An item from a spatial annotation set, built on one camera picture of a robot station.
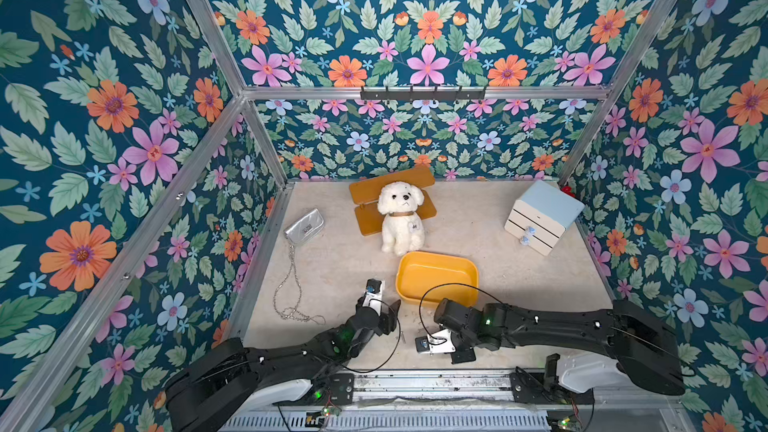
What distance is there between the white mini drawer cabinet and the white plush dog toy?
34 centimetres

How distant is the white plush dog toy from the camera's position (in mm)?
918

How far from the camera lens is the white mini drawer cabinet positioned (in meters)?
0.92
